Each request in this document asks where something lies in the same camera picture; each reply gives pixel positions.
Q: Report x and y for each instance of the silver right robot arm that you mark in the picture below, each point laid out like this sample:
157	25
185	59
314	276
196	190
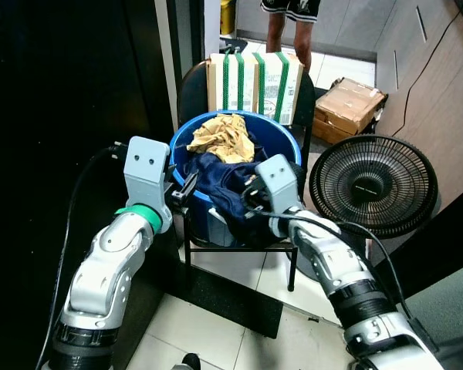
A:
336	266

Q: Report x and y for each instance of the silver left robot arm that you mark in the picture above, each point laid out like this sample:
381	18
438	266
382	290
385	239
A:
108	270

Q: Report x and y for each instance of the grey washing machine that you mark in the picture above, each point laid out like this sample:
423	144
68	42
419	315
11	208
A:
451	324

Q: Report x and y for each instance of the dark navy garment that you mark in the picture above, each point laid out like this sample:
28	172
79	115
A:
216	183

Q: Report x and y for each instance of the yellow crumpled cloth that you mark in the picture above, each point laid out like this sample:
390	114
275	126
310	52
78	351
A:
225	139

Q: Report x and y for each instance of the blue plastic laundry basin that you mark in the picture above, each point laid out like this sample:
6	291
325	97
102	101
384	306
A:
275	136

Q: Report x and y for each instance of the black chair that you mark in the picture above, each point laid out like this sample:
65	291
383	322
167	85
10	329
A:
191	89

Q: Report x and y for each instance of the black floor mat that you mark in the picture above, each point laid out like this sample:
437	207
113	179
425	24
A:
224	304

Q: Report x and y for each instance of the black round floor fan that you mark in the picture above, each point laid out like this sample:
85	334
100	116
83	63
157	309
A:
373	185

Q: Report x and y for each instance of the brown taped cardboard box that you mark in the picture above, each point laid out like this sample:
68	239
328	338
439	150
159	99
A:
349	104

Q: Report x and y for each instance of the black robot foot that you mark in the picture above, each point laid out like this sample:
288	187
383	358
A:
191	361

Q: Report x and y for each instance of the person in black shorts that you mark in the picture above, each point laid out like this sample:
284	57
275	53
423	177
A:
276	31

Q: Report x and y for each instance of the yellow container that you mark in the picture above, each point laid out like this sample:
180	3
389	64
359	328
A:
228	15

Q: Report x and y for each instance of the brown wooden cabinet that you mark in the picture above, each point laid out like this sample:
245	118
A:
440	116

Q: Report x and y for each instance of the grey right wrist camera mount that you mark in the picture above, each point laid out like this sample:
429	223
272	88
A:
279	183

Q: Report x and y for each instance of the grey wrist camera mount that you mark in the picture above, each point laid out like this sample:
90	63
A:
279	183
147	173

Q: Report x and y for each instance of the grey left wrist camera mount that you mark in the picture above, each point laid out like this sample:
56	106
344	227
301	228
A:
147	173

